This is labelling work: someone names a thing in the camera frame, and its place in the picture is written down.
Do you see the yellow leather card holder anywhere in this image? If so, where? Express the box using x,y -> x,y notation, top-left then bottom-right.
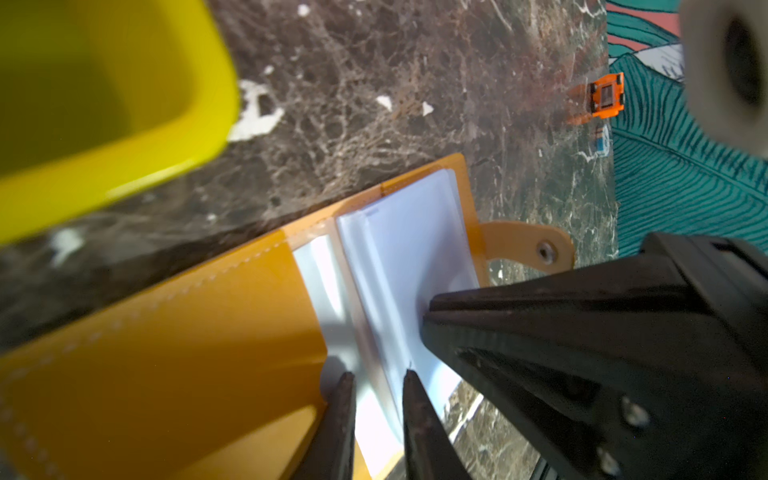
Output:
1,154 -> 575,479

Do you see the yellow plastic card tray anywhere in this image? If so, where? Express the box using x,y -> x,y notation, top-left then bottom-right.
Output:
1,1 -> 239,244

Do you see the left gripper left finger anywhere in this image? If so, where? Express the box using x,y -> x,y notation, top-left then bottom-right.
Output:
291,372 -> 357,480

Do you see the orange small clip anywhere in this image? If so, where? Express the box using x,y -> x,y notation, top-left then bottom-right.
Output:
588,72 -> 625,120

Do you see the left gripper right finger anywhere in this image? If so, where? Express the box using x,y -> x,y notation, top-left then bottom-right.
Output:
402,370 -> 471,480

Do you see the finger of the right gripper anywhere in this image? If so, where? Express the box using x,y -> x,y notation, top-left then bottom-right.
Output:
421,233 -> 767,479

